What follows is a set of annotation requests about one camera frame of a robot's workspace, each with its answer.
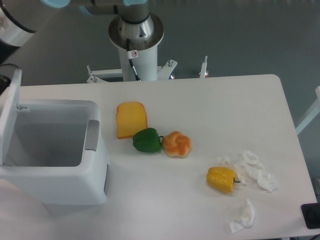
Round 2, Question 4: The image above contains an orange toast slice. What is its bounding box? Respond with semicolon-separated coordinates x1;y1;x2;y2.
116;101;148;139

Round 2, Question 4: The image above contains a large crumpled white tissue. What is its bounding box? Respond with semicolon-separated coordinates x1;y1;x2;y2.
214;150;278;193

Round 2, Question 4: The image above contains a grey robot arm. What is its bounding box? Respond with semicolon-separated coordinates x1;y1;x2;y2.
0;0;149;91

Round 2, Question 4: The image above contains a braided bread roll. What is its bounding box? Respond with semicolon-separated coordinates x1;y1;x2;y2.
162;131;193;159

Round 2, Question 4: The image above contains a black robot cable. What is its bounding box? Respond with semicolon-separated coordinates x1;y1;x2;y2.
126;38;142;82

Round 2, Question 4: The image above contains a small crumpled white tissue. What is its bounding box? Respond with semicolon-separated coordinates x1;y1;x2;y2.
228;198;256;234

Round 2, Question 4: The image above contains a black device at edge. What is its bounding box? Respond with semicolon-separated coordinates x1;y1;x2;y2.
301;202;320;230

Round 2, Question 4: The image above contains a white frame at right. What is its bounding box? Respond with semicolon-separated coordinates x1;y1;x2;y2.
295;86;320;135

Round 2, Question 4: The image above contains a white levelling foot post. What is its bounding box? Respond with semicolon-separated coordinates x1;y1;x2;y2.
199;55;209;79

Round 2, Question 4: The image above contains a white trash can body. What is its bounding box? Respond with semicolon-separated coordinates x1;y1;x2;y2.
0;99;110;206

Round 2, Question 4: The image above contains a yellow bell pepper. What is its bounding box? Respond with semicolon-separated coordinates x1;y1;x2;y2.
206;167;240;194

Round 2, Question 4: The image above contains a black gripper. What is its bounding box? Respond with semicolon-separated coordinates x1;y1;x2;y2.
0;40;18;94

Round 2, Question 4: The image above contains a green bell pepper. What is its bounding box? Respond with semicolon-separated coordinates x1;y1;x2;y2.
132;127;162;153

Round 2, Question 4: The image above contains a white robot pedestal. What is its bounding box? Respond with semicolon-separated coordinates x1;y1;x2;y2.
87;13;178;83

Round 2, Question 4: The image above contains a white trash can lid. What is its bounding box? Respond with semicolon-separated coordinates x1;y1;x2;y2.
0;69;22;165

